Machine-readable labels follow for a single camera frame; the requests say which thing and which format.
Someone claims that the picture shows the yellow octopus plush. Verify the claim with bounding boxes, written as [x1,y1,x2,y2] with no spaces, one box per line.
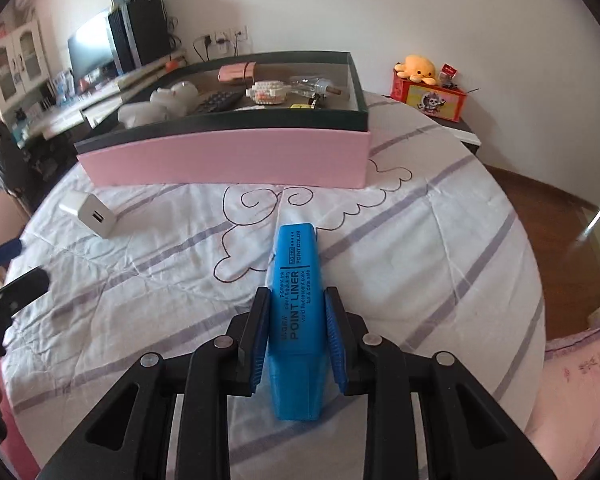
[394,55,439,85]

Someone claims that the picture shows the black and white TV stand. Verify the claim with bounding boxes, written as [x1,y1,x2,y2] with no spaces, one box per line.
[440,115,481,154]

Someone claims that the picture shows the black remote control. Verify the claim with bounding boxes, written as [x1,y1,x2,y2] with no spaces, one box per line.
[192,91,244,115]

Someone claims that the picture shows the clear bulb-shaped bottle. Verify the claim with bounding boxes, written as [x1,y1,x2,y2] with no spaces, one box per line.
[290,75,342,99]

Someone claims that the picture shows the black office chair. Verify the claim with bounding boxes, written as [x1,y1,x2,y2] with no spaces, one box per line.
[0,120,32,197]

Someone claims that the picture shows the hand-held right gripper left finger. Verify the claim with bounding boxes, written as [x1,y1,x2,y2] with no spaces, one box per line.
[40,287,272,480]

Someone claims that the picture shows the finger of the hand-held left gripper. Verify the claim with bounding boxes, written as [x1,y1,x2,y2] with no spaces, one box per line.
[0,238,24,270]
[0,267,50,321]

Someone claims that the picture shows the white USB charger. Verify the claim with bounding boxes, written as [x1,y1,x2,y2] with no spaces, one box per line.
[59,190,124,239]

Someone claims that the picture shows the rose gold cylinder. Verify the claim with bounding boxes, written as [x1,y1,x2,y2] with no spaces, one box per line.
[218,61,257,84]

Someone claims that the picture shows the white desk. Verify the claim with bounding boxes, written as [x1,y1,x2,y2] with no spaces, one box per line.
[10,52,189,147]

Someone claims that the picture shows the red toy crate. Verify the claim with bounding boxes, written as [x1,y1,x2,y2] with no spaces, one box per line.
[390,70,469,122]

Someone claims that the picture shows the black computer tower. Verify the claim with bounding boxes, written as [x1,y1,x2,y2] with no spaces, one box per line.
[107,0,174,74]

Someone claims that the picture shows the pink storage box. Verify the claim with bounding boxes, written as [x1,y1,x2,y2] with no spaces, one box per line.
[75,51,371,190]

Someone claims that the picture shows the black computer monitor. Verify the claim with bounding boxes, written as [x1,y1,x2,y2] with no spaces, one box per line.
[67,8,118,81]

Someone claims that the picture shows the blue highlighter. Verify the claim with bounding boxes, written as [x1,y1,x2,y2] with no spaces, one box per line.
[263,222,326,421]

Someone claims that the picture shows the pink building block toy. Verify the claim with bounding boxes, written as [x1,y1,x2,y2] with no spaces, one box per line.
[244,80,294,107]

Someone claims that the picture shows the white glass-door cabinet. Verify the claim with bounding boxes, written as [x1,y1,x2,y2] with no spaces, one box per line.
[0,20,51,111]

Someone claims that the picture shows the white astronaut figurine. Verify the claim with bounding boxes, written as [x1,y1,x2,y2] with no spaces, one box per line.
[117,82,200,129]

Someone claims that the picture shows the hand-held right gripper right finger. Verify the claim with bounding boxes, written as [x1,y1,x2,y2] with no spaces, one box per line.
[323,287,556,480]

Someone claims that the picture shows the wall power outlets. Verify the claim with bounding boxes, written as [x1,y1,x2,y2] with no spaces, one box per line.
[202,27,249,54]

